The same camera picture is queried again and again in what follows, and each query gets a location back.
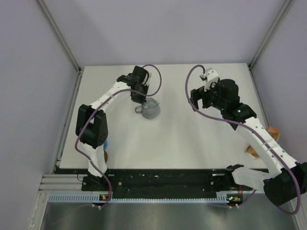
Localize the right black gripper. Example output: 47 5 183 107
188 80 226 112

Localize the grey glass coffee server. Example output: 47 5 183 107
134 98 161 119

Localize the blue glass ribbed dripper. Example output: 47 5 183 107
103 140 108 150

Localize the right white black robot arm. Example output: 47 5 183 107
185 78 307 207

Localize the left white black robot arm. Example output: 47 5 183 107
75 66 151 190

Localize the orange coffee filter packet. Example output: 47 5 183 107
245 126 281 159

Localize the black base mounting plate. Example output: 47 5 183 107
81 169 255 192

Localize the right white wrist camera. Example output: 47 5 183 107
200 68 220 91

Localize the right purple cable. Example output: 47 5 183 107
186 64 302 215

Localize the purple cable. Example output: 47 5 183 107
186 64 302 215
74 64 162 208

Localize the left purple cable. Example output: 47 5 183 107
74 64 162 208

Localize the right aluminium corner post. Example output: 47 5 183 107
249 0 295 68

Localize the aluminium corner post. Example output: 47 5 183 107
35 0 81 71
249 0 295 68

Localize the aluminium front frame rail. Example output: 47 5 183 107
39 174 83 192

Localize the grey slotted cable duct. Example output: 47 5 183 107
48 193 242 204

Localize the left aluminium corner post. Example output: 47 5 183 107
35 0 81 71

